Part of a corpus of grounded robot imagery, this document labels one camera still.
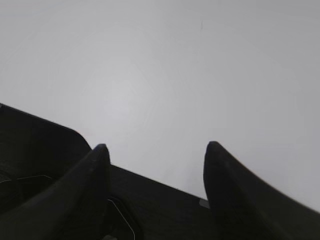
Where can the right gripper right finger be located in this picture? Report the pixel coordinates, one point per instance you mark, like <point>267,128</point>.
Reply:
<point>244,207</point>

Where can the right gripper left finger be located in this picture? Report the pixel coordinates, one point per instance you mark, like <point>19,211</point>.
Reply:
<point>73,208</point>

